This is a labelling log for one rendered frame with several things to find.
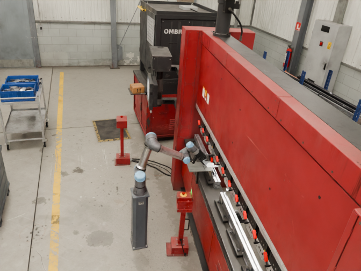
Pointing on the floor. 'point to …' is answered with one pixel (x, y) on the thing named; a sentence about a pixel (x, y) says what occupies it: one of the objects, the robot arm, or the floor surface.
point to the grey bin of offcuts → (2, 186)
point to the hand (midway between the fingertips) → (204, 164)
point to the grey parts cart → (26, 118)
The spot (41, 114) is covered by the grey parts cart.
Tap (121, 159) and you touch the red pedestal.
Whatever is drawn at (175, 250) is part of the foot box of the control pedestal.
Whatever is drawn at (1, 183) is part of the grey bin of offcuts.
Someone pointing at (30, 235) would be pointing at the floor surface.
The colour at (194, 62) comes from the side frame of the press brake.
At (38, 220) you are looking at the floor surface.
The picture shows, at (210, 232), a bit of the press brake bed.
